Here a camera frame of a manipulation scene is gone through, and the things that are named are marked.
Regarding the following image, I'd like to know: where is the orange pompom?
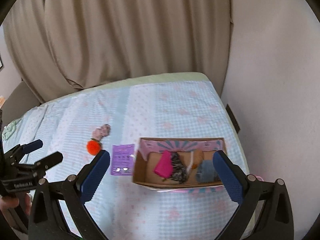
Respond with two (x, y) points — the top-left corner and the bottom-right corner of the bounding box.
(86, 140), (102, 155)

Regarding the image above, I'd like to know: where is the pink knotted cloth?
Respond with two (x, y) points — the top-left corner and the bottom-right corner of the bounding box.
(91, 124), (111, 141)

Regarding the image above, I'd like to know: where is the purple foil packet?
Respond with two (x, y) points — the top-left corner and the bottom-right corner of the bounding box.
(111, 144), (135, 176)

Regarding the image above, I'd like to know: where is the grey fluffy scrunchie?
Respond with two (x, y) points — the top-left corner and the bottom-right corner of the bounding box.
(196, 160), (220, 183)

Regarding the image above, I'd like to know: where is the white pink hair band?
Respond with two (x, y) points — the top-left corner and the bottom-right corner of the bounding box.
(186, 151), (194, 176)

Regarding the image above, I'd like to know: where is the brown round plush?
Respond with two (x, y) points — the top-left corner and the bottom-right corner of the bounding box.
(191, 149), (204, 170)

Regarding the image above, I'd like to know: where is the black patterned scrunchie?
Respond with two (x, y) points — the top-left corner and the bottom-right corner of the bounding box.
(170, 152), (188, 184)

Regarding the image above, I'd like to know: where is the pink cardboard box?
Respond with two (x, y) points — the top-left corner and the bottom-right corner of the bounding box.
(132, 138), (227, 192)

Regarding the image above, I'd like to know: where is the magenta pouch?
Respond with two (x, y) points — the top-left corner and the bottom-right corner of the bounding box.
(153, 151), (173, 179)

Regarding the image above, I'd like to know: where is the person's left hand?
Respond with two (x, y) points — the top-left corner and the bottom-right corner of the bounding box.
(1, 193), (32, 218)

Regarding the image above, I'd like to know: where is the green cloth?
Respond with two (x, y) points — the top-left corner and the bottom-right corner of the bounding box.
(2, 118), (21, 141)

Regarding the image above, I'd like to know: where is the grey armchair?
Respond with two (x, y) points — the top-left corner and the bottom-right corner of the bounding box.
(1, 81), (41, 126)

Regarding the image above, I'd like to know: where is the orange object on chair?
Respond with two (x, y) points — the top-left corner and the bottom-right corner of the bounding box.
(0, 96), (5, 108)

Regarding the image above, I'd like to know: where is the light blue checkered bedspread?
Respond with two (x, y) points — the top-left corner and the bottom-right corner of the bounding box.
(3, 81), (248, 239)

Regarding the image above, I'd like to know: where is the beige curtain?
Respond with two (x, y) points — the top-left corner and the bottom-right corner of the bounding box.
(3, 0), (231, 102)

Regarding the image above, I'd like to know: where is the green mattress sheet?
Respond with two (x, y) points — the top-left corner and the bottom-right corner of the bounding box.
(39, 71), (211, 104)

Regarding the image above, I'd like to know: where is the dark bed frame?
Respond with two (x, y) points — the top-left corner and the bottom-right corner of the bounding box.
(226, 104), (240, 134)

